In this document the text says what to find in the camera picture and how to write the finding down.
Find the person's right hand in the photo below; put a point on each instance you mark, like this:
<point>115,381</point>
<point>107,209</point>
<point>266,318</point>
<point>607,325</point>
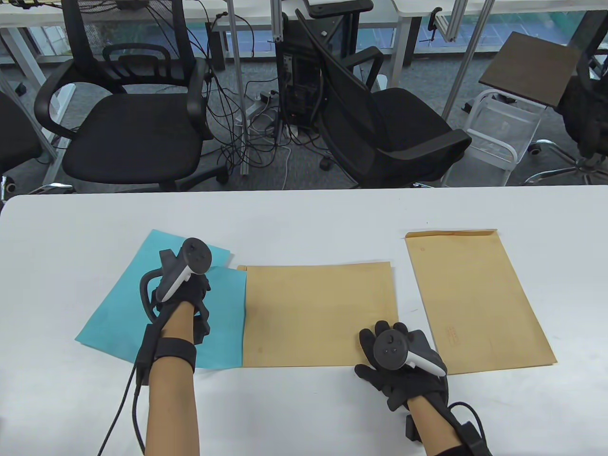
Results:
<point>413,387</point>

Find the person's left hand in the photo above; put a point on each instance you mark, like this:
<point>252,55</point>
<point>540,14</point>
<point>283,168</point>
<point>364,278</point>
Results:
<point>192,292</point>

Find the grey hand controller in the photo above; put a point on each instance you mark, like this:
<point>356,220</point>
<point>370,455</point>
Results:
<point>389,350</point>
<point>197,255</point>

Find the teal paper sheet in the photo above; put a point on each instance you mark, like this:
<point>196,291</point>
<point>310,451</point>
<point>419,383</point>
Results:
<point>223,323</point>
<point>118,304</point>

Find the brown paper envelope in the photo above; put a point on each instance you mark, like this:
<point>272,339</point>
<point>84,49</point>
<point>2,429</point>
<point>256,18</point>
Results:
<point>318,313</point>
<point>475,294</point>

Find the person's right forearm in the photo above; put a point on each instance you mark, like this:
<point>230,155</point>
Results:
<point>432,427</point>

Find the person's left forearm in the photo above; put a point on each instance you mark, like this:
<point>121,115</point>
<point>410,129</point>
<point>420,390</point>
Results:
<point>173,413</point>

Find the black office chair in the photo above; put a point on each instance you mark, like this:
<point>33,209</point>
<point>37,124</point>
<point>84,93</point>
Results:
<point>14,137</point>
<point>582,114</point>
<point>408,118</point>
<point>133,137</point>

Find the white power strip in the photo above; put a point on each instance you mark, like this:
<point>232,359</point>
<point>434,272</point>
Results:
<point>263,97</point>

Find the black computer tower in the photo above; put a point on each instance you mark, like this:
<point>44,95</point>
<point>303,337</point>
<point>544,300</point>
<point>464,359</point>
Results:
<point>297,80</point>

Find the white metal rack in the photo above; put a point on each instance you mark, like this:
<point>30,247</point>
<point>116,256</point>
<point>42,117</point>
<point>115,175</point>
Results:
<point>501,121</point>

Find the aluminium profile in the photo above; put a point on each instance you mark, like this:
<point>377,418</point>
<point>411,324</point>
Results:
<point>278,23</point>
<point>451,26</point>

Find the dark brown board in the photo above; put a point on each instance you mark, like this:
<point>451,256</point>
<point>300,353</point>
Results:
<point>532,69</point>

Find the black clamp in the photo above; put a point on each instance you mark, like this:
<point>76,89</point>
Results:
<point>433,23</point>

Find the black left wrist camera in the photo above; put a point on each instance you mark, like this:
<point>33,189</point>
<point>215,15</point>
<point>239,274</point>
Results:
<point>202,330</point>

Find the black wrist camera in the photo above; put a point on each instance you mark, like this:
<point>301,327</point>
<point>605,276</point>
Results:
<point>411,427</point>
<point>202,330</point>

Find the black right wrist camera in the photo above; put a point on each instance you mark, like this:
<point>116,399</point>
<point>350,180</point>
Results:
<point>411,427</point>

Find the aluminium post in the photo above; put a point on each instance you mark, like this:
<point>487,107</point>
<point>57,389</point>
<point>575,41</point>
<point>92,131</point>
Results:
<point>236,71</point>
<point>468,57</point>

